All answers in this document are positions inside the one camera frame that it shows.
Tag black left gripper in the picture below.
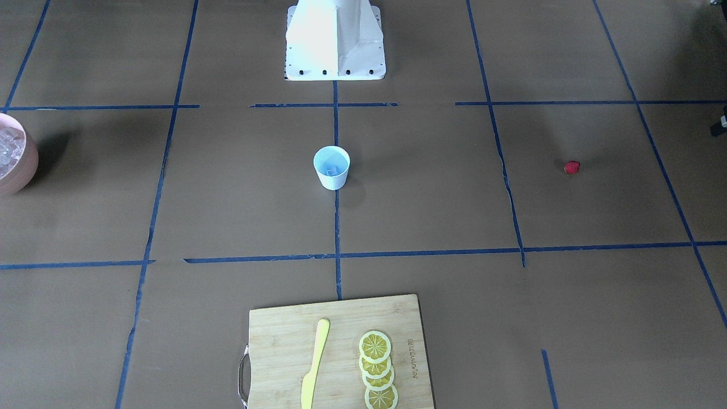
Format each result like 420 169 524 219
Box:
711 105 727 137

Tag red strawberry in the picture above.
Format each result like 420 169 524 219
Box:
563 160 581 174

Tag light blue cup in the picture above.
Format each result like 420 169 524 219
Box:
312 145 350 191

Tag ice cubes in bowl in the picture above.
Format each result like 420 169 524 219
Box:
1 127 26 178

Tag lemon slice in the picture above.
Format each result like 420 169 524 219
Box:
358 331 392 364
358 355 392 380
361 367 395 391
364 384 398 409

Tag yellow plastic knife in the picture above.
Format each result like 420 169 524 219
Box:
299 318 330 408

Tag wooden cutting board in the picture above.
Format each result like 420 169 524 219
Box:
238 294 434 408

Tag pink bowl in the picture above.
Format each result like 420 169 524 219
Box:
1 114 39 197

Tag white camera stand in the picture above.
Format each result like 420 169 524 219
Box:
284 1 387 81

